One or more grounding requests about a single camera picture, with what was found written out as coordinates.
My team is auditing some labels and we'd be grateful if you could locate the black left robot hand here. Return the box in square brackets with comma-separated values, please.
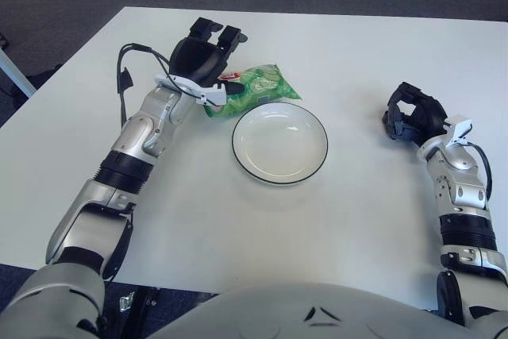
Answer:
[168, 17, 248, 95]

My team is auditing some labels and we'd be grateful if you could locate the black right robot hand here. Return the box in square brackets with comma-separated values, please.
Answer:
[381, 81, 449, 141]

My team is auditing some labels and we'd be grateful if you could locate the green chips bag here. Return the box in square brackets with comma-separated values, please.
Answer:
[202, 63, 303, 119]

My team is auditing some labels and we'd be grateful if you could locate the white plate with black rim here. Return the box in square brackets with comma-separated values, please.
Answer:
[231, 101, 329, 187]

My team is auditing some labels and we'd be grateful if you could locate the white desk leg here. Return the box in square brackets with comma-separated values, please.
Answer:
[0, 47, 37, 98]

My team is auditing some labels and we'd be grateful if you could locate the grey robot torso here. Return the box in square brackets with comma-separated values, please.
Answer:
[150, 281, 508, 339]

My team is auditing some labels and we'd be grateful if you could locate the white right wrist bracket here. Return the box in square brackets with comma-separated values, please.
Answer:
[443, 114, 474, 145]

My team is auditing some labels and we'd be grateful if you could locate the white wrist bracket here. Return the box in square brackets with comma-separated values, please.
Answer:
[153, 72, 228, 106]
[443, 114, 474, 145]

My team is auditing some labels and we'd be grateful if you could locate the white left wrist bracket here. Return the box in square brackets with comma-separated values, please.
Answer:
[153, 72, 228, 106]

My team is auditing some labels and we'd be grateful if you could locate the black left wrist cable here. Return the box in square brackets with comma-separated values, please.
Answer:
[115, 43, 175, 125]

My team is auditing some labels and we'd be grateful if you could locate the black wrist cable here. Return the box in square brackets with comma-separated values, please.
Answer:
[115, 43, 175, 125]
[468, 143, 493, 205]

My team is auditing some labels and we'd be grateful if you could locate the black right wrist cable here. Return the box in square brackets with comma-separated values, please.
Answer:
[468, 143, 493, 205]

